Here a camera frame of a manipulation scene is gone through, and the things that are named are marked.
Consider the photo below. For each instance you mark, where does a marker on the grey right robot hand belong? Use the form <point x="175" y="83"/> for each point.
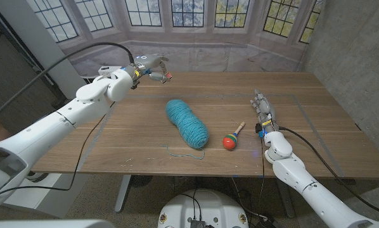
<point x="265" y="109"/>

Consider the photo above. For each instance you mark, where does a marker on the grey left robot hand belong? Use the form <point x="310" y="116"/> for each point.
<point x="145" y="63"/>

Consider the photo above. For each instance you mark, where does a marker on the small red matchbox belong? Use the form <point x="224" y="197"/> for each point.
<point x="168" y="76"/>

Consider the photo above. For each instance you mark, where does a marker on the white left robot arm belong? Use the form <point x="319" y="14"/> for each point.
<point x="50" y="126"/>

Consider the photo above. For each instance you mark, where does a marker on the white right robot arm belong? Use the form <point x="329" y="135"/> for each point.
<point x="303" y="183"/>

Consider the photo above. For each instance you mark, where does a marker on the red striped wooden maraca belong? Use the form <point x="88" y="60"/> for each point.
<point x="229" y="142"/>

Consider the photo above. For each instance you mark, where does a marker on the teal yarn skein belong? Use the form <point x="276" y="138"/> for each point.
<point x="186" y="123"/>

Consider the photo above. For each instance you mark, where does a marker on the white power strip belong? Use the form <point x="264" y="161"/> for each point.
<point x="105" y="70"/>

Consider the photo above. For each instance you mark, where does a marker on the printed window backdrop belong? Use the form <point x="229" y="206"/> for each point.
<point x="189" y="38"/>

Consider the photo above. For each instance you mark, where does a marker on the grey metal table leg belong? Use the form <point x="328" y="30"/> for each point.
<point x="285" y="196"/>
<point x="122" y="193"/>

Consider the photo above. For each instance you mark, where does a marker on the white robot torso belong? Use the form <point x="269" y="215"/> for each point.
<point x="205" y="206"/>

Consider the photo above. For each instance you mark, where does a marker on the black round floor fan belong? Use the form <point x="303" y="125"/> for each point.
<point x="141" y="180"/>

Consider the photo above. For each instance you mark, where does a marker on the grey black sneaker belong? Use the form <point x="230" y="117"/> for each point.
<point x="37" y="177"/>

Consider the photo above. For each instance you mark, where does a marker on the white floor platform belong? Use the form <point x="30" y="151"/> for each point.
<point x="59" y="199"/>

